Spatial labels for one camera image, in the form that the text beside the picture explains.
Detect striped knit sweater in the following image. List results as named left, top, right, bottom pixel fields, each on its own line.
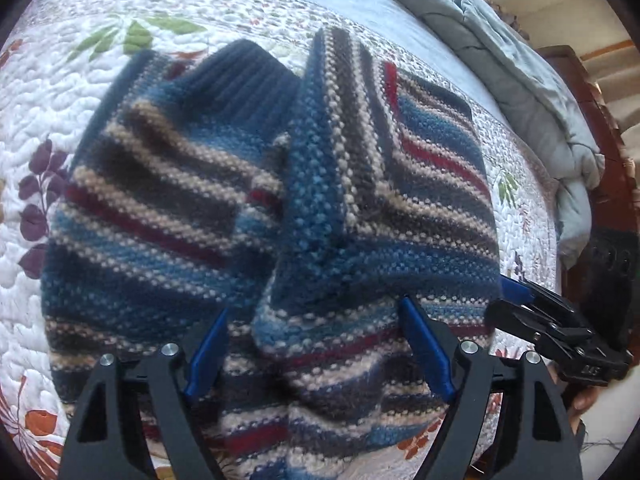
left=41, top=28, right=500, bottom=479

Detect person's right hand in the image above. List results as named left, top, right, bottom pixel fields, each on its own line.
left=547, top=362, right=603, bottom=434

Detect grey green duvet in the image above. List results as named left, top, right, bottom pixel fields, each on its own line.
left=344, top=0, right=608, bottom=271

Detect floral white quilt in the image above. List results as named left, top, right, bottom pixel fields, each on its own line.
left=1, top=0, right=559, bottom=479

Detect dark wooden bed frame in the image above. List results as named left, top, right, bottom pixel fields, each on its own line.
left=537, top=44, right=640, bottom=340

